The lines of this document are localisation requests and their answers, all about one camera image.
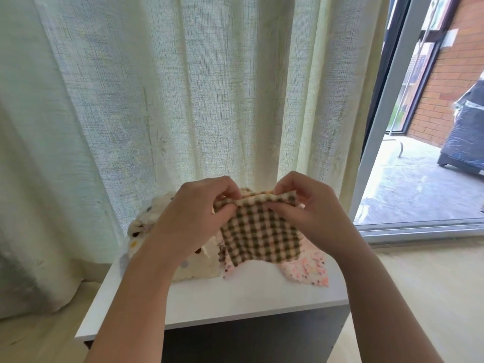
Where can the person's left hand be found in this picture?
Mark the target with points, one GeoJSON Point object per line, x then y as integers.
{"type": "Point", "coordinates": [189, 219]}

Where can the person's right hand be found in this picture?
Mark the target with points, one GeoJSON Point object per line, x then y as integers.
{"type": "Point", "coordinates": [321, 215]}

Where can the cream polka dot cloths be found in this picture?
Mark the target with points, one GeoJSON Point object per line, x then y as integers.
{"type": "Point", "coordinates": [198, 264]}

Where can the pink floral cloths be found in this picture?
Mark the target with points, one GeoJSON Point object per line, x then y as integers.
{"type": "Point", "coordinates": [310, 268]}

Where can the brown checked cloth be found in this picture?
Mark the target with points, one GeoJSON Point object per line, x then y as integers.
{"type": "Point", "coordinates": [261, 234]}

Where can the person's left forearm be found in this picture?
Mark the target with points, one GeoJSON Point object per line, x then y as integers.
{"type": "Point", "coordinates": [132, 310]}

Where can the person's right forearm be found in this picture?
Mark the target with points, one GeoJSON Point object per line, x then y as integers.
{"type": "Point", "coordinates": [386, 306]}

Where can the white table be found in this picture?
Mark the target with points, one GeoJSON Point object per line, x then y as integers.
{"type": "Point", "coordinates": [249, 295]}

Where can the white linen curtain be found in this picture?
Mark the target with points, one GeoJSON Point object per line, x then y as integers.
{"type": "Point", "coordinates": [151, 87]}

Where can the dark blue tarpaulin cover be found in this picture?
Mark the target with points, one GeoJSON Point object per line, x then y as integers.
{"type": "Point", "coordinates": [467, 128]}

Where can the white sliding door frame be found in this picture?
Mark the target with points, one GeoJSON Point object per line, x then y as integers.
{"type": "Point", "coordinates": [389, 109]}

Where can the dark balcony window frame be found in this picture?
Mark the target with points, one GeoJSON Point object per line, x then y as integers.
{"type": "Point", "coordinates": [420, 79]}

